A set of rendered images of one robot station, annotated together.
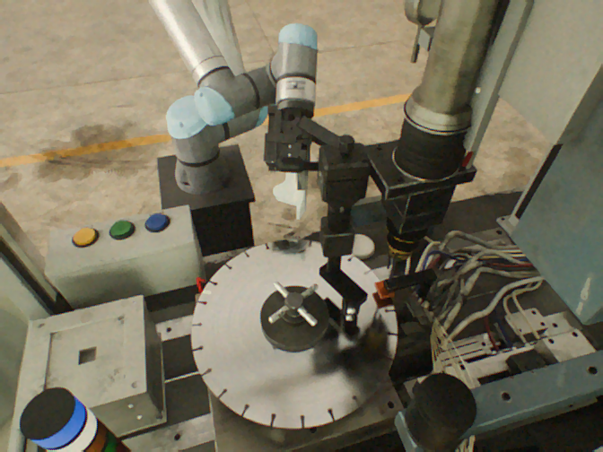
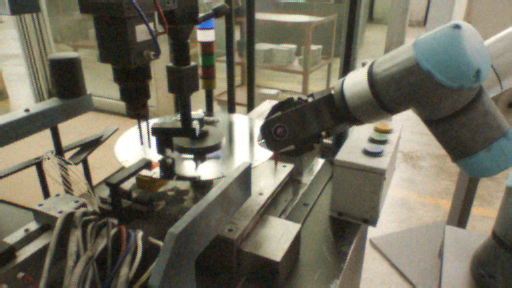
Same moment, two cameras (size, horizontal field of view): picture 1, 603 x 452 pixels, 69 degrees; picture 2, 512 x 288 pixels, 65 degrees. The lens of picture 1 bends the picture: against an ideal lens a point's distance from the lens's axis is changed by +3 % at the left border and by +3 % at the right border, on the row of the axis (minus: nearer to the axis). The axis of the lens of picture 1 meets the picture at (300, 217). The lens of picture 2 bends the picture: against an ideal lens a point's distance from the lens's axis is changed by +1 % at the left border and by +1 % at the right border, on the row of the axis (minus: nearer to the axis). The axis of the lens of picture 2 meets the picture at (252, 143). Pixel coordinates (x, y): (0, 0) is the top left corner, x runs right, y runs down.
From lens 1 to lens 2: 108 cm
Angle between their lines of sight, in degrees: 95
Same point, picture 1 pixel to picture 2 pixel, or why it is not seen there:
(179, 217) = (371, 161)
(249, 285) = (245, 136)
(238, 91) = not seen: hidden behind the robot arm
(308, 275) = (217, 155)
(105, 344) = not seen: hidden behind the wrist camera
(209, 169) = (490, 247)
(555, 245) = not seen: outside the picture
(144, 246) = (351, 142)
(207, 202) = (451, 259)
